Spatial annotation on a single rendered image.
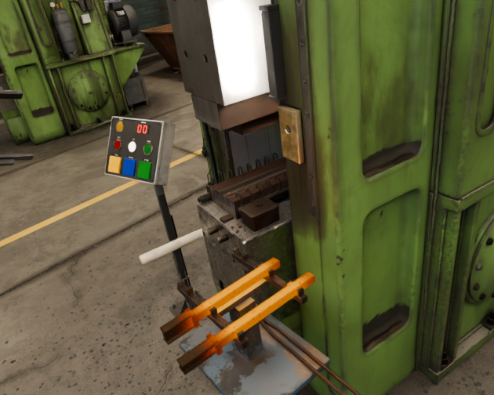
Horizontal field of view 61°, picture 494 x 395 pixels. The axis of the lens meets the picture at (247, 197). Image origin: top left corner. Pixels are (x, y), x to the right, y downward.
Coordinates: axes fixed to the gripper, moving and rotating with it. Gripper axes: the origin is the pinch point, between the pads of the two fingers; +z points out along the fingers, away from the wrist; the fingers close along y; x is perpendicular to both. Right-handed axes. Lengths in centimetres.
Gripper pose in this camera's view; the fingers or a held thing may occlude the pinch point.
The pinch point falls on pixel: (21, 125)
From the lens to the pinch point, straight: 102.7
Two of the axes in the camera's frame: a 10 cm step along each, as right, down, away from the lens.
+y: 2.0, 9.8, -0.7
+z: 8.0, -1.2, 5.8
